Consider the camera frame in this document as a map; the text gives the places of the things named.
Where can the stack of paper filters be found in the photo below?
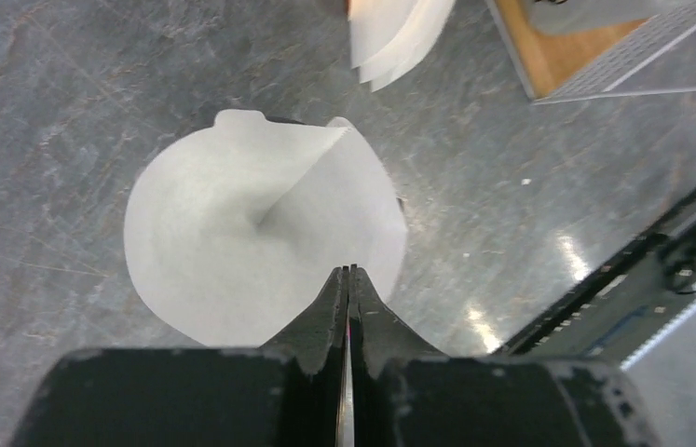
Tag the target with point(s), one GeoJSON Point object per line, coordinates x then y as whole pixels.
{"type": "Point", "coordinates": [389, 38]}

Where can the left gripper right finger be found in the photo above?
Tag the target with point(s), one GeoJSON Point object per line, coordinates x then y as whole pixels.
{"type": "Point", "coordinates": [406, 392]}

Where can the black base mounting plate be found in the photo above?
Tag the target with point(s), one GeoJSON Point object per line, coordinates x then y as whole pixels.
{"type": "Point", "coordinates": [628, 302]}

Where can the white wire shelf rack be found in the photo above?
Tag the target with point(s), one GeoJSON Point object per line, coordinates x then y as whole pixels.
{"type": "Point", "coordinates": [569, 51]}

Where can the white paper coffee filter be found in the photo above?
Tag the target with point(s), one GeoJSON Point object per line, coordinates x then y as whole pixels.
{"type": "Point", "coordinates": [231, 231]}

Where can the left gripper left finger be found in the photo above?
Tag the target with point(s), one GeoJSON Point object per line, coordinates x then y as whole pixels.
{"type": "Point", "coordinates": [285, 392]}

